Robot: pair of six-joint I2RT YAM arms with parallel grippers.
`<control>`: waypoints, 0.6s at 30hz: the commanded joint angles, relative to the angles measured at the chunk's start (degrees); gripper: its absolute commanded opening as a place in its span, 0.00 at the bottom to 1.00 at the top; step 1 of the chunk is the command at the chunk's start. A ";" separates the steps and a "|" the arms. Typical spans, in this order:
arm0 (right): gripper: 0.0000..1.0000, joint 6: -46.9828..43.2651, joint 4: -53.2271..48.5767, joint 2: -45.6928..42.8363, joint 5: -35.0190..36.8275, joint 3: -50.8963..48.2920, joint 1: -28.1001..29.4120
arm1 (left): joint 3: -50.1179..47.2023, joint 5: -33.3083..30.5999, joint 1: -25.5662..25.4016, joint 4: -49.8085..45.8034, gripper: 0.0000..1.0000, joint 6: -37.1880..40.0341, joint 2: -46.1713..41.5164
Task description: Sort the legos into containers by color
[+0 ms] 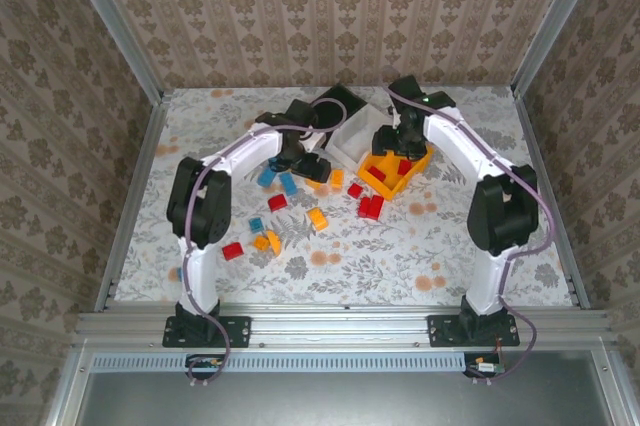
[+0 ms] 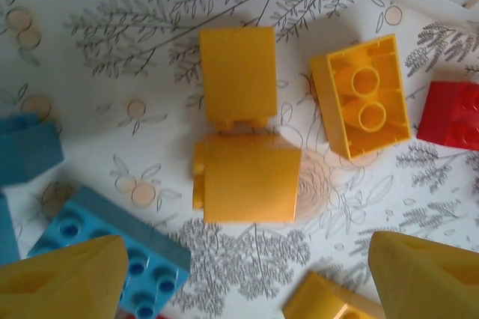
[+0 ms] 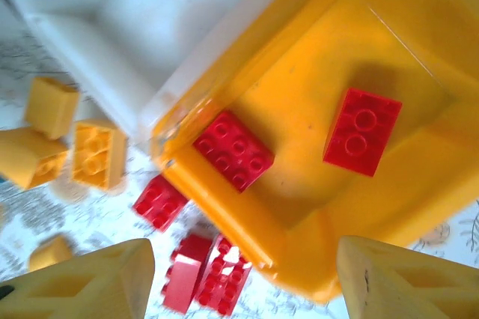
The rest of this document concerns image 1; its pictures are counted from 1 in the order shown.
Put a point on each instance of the yellow plastic bin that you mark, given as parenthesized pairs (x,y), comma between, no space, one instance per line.
(390,189)

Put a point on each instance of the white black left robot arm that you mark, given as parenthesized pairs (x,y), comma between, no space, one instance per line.
(200,276)

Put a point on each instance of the long blue lego brick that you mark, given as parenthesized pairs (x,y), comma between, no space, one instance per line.
(288,184)

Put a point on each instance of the aluminium side rail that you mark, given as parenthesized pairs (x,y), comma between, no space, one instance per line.
(550,196)
(132,196)

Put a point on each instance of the small connector board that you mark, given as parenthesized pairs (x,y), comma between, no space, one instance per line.
(486,367)
(202,362)

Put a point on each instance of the aluminium lower frame rail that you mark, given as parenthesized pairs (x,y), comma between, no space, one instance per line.
(614,391)
(65,388)

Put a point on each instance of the black plastic bin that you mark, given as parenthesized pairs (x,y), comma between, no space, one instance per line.
(351,95)

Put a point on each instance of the small red lego brick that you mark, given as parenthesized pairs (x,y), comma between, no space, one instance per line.
(355,190)

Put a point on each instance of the grey metal panel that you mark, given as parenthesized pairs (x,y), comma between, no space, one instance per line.
(350,401)

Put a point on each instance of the aluminium frame post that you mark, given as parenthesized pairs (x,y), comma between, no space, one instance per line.
(560,21)
(110,21)

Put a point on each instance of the floral table cover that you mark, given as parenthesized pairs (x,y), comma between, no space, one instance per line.
(375,256)

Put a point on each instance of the aluminium frame beam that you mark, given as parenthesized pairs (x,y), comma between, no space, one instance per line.
(340,326)

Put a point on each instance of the white plastic bin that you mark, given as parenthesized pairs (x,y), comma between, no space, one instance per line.
(357,136)

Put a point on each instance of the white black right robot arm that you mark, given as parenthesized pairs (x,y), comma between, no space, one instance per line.
(487,286)

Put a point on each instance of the curved orange lego piece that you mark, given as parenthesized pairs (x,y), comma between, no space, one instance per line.
(274,242)

